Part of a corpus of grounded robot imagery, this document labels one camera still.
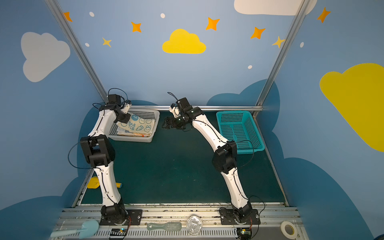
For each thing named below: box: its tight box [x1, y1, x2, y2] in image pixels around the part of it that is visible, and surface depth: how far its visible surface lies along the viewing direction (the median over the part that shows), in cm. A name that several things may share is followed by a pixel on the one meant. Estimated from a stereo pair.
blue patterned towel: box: [117, 113, 156, 134], surface depth 107 cm
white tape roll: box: [280, 221, 298, 240], surface depth 73 cm
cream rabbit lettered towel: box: [116, 132, 152, 137], surface depth 106 cm
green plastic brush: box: [146, 222, 182, 232], surface depth 73 cm
